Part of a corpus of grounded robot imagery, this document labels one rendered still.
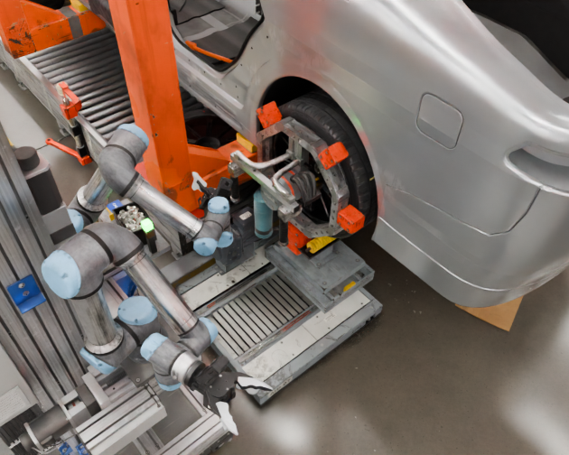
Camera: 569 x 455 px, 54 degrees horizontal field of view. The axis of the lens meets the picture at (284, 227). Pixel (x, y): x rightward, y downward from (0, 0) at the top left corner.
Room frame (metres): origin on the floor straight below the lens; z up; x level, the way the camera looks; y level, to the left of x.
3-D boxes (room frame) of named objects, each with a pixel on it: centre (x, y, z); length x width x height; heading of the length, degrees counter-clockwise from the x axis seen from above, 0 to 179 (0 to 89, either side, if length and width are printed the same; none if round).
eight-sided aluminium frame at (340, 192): (1.85, -0.06, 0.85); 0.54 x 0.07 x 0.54; 41
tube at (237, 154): (1.85, 0.09, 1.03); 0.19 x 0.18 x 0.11; 131
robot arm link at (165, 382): (0.78, 0.30, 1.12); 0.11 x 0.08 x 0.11; 147
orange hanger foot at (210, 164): (2.21, 0.30, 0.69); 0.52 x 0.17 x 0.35; 131
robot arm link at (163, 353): (0.76, 0.31, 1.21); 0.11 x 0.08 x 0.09; 58
